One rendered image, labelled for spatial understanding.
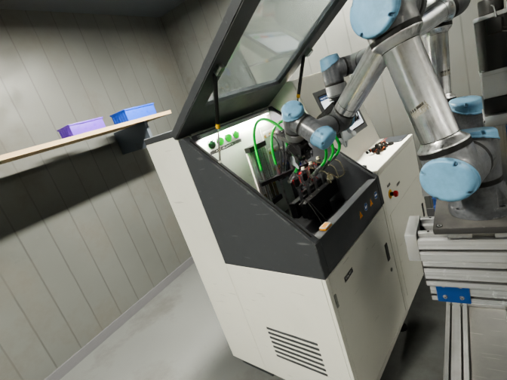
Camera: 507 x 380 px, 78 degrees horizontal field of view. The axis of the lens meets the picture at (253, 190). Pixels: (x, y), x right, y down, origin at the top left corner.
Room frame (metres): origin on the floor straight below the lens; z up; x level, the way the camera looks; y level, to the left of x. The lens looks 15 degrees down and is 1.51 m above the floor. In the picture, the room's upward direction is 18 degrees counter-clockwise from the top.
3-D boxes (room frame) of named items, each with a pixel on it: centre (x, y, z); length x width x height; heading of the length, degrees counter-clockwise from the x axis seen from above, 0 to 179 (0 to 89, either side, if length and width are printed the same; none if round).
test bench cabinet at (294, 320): (1.50, -0.19, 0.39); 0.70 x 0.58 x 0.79; 135
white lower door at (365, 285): (1.30, -0.39, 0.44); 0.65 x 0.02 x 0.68; 135
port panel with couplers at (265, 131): (1.84, -0.20, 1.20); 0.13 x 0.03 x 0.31; 135
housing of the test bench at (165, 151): (2.06, -0.14, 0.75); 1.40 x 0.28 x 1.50; 135
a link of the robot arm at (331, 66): (1.27, -0.44, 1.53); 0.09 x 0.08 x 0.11; 96
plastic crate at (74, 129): (2.55, 1.10, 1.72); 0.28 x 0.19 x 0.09; 143
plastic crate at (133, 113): (2.95, 0.80, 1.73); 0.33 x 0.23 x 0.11; 143
